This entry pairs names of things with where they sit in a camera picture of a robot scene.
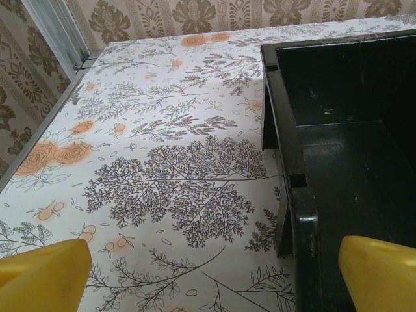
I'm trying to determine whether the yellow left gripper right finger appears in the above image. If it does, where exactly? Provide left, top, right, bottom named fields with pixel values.
left=337, top=235, right=416, bottom=312

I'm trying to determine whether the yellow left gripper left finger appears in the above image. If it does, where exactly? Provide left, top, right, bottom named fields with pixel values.
left=0, top=239, right=92, bottom=312

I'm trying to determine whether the black plastic bin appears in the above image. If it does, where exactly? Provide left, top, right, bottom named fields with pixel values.
left=260, top=27, right=416, bottom=312

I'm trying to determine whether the aluminium table side rail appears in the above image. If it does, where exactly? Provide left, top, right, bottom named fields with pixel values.
left=0, top=63, right=86, bottom=193

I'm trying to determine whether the aluminium frame post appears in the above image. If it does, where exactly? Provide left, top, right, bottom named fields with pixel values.
left=22, top=0, right=91, bottom=71

